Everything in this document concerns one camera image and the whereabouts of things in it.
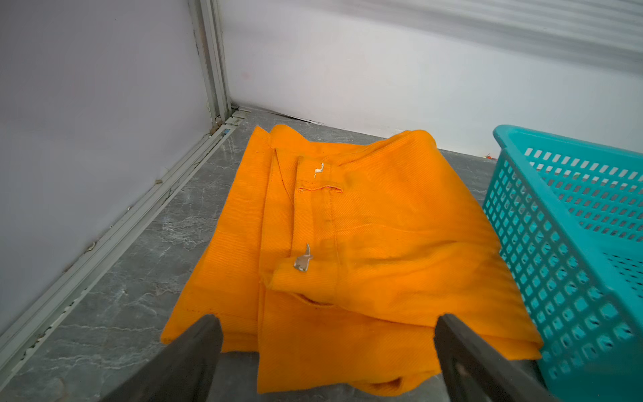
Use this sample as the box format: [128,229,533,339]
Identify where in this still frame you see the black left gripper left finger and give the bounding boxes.
[102,315,224,401]

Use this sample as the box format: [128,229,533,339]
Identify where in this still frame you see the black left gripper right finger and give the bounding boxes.
[434,314,557,401]

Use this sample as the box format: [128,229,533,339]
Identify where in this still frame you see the orange pants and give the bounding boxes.
[161,125,543,396]

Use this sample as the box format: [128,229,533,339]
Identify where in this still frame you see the teal plastic basket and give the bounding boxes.
[483,125,642,401]

